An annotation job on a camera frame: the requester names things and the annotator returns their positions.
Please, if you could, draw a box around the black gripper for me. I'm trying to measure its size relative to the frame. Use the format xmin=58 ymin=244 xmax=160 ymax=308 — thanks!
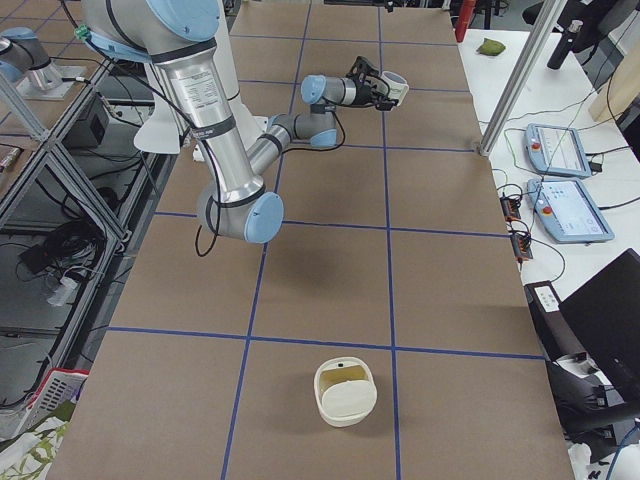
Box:
xmin=353 ymin=79 xmax=399 ymax=111

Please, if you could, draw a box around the white HOME mug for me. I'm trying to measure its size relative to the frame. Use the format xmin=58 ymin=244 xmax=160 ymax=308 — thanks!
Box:
xmin=379 ymin=70 xmax=409 ymax=105

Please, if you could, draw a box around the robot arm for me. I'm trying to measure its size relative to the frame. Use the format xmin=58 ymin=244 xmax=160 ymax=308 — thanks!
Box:
xmin=1 ymin=27 xmax=61 ymax=91
xmin=76 ymin=1 xmax=409 ymax=244

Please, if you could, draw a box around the green cloth pouch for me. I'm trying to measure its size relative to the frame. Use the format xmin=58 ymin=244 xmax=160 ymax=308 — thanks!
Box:
xmin=476 ymin=38 xmax=506 ymax=57

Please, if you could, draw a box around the red cylinder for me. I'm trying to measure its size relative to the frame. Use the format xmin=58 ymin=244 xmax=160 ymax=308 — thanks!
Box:
xmin=454 ymin=0 xmax=476 ymax=43

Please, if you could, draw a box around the far blue teach pendant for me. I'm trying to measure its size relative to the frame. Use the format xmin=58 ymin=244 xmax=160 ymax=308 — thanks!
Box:
xmin=524 ymin=123 xmax=592 ymax=178

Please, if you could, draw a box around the blue teach pendant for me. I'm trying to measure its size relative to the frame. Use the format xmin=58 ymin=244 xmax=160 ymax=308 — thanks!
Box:
xmin=524 ymin=123 xmax=592 ymax=178
xmin=527 ymin=178 xmax=615 ymax=244

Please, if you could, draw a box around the near blue teach pendant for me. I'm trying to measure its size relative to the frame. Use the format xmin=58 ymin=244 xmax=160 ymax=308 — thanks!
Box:
xmin=527 ymin=178 xmax=615 ymax=244

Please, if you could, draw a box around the black laptop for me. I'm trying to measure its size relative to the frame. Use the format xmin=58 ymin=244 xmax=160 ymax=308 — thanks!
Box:
xmin=560 ymin=248 xmax=639 ymax=401

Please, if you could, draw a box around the white plastic basket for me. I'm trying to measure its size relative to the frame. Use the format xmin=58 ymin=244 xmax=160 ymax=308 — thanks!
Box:
xmin=1 ymin=368 xmax=89 ymax=441

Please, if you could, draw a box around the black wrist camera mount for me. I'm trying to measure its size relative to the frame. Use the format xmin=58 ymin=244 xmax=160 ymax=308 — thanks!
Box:
xmin=345 ymin=55 xmax=380 ymax=84

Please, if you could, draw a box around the aluminium frame post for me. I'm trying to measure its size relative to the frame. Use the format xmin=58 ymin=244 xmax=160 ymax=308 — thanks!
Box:
xmin=478 ymin=0 xmax=568 ymax=157

